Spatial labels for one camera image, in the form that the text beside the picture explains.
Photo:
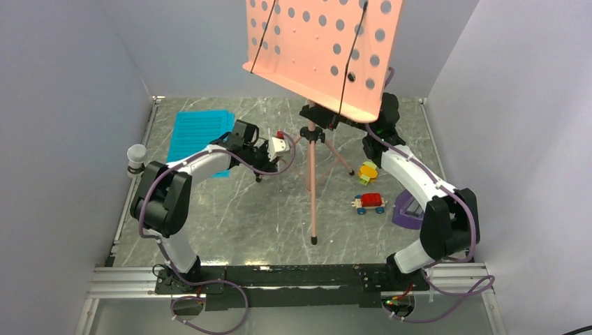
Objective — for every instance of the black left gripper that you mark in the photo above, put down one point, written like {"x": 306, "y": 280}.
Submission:
{"x": 267, "y": 165}

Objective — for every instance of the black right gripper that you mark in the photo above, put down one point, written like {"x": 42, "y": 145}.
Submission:
{"x": 321, "y": 116}

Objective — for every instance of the pink music stand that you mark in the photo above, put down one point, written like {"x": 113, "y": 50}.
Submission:
{"x": 333, "y": 53}

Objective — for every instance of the blue sheet music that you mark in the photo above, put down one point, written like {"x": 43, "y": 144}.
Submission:
{"x": 194, "y": 130}

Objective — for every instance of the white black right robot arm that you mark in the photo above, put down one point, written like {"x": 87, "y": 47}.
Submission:
{"x": 450, "y": 221}

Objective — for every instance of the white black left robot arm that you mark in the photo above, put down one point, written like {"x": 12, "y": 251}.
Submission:
{"x": 161, "y": 201}

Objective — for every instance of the orange yellow toy block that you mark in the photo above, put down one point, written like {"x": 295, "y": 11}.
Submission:
{"x": 367, "y": 173}

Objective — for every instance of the red wooden toy car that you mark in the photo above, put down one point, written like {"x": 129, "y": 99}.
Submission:
{"x": 368, "y": 202}

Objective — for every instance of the grey microphone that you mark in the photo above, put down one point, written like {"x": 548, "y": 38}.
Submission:
{"x": 137, "y": 155}

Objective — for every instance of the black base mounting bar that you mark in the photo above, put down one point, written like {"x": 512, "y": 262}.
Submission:
{"x": 225, "y": 287}

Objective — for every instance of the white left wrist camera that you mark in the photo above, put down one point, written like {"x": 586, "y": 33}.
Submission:
{"x": 278, "y": 147}

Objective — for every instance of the aluminium frame rail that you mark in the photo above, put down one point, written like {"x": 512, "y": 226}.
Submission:
{"x": 139, "y": 282}

